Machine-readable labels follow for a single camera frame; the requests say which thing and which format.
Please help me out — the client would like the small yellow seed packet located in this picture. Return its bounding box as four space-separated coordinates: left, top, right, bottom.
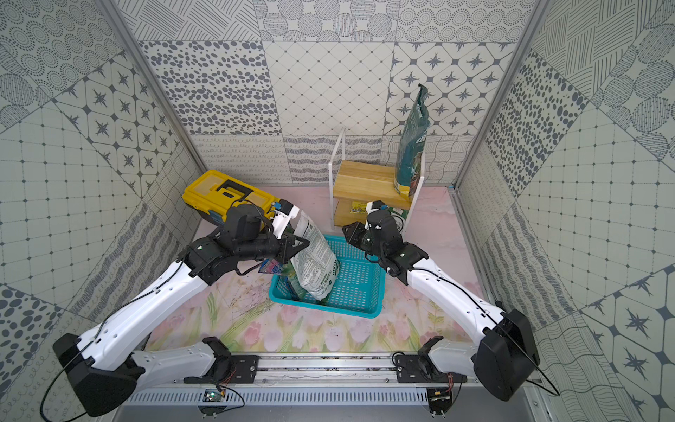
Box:
349 202 371 215

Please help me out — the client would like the white fertilizer bag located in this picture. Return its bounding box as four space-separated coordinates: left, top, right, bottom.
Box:
288 211 340 302

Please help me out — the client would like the teal plastic basket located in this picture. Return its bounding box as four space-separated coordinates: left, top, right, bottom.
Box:
269 235 386 318

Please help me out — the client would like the dark green fertilizer bag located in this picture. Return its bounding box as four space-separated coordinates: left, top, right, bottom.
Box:
394 84 431 199

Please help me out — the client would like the colourful green fertilizer bag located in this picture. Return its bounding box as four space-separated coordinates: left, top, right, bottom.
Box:
258 258 308 302

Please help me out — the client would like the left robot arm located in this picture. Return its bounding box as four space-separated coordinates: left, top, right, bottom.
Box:
53 200 310 417

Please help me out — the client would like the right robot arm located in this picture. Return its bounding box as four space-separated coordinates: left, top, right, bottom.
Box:
342 209 541 401

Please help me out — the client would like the wooden white-framed shelf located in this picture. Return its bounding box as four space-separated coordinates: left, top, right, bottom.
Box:
327 129 425 232

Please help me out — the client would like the yellow black toolbox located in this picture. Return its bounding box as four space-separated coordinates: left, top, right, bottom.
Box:
182 170 279 224

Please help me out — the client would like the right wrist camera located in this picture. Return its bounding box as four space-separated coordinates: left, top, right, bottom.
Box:
366 200 388 215

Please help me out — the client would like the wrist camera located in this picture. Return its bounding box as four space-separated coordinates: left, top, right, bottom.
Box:
272 199 300 239
366 200 388 215

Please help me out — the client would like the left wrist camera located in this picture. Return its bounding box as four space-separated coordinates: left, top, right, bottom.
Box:
272 199 300 239

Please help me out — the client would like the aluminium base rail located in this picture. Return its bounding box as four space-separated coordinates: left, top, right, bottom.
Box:
131 352 534 389

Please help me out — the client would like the white slotted cable duct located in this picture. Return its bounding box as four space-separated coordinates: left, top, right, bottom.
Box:
125 386 427 406

